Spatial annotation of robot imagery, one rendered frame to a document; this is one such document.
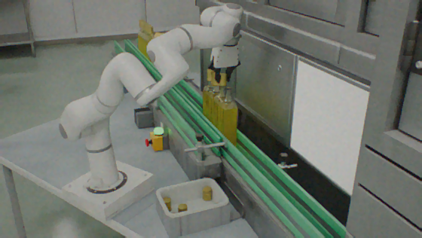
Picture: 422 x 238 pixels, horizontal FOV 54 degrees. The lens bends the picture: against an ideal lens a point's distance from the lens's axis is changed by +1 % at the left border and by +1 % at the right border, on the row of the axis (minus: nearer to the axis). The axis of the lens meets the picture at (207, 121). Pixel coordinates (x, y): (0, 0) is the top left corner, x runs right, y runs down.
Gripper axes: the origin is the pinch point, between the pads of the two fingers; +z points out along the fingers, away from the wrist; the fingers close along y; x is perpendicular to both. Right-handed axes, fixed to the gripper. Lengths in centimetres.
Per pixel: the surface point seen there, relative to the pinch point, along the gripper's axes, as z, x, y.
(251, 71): -0.5, 0.1, -12.4
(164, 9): 219, -543, -158
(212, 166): 24.9, 22.3, 10.8
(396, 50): -62, 88, 24
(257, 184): 14.4, 43.5, 4.6
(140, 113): 46, -43, 21
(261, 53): -11.4, 5.1, -12.3
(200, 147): 16.0, 20.1, 15.7
